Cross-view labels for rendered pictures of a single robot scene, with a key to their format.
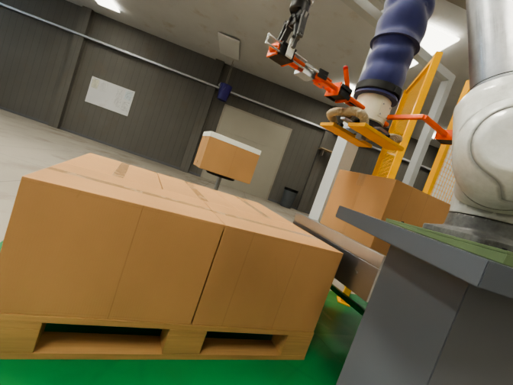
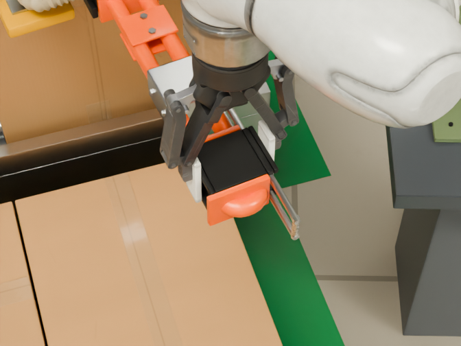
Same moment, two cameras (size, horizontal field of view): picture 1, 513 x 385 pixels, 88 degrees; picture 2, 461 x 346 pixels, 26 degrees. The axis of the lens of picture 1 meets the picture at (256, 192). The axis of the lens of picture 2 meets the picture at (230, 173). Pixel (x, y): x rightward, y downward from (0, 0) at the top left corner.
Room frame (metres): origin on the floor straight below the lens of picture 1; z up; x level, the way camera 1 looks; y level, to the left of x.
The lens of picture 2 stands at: (0.99, 0.75, 2.14)
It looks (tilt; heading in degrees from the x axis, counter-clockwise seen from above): 53 degrees down; 278
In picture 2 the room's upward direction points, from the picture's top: straight up
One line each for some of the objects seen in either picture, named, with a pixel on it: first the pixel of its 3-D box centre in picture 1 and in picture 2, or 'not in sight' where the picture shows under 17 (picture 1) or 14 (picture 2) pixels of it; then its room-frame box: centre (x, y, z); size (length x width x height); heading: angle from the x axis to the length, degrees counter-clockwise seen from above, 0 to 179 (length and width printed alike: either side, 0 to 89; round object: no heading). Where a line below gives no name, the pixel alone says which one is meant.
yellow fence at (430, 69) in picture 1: (379, 183); not in sight; (2.50, -1.05, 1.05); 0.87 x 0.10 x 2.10; 167
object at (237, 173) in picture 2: (281, 54); (223, 174); (1.09, 0.09, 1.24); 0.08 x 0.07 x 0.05; 123
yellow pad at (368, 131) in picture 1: (378, 134); not in sight; (1.33, -0.47, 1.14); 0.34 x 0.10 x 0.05; 123
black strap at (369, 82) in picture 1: (377, 92); not in sight; (1.40, -0.42, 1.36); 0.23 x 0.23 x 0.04
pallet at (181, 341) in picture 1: (172, 277); not in sight; (1.40, 0.28, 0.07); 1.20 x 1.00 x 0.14; 115
